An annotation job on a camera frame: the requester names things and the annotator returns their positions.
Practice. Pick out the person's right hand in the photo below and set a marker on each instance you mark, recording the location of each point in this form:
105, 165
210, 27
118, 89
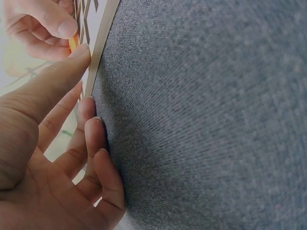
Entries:
36, 26

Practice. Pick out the person's left hand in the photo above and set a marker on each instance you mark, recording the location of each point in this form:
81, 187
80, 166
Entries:
36, 191

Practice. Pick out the person's right fingers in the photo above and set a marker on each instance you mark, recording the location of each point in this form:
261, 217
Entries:
48, 24

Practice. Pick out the person's left thumb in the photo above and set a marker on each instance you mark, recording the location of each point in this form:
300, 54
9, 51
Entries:
52, 79

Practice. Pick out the small orange object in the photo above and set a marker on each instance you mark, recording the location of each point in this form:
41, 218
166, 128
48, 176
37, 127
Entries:
73, 43

